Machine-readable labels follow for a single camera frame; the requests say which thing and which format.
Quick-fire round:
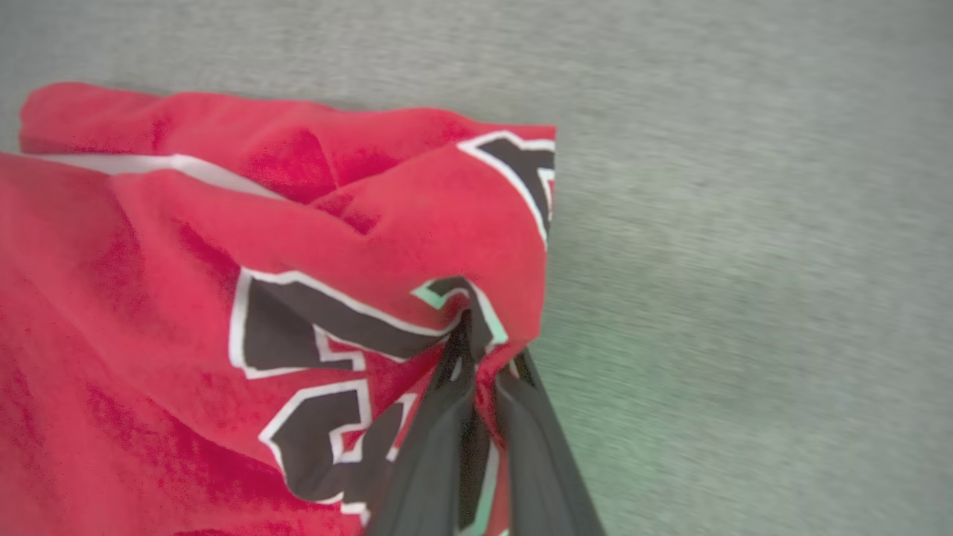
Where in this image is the grey fabric sofa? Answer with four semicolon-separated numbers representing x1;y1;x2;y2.
0;0;953;536

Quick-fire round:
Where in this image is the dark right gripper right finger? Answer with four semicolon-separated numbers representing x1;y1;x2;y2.
491;348;606;536

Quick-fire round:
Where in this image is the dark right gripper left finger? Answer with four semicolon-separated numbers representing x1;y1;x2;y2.
365;311;494;536

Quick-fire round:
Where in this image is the red Bulls 23 jersey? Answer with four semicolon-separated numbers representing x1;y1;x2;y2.
0;82;558;536

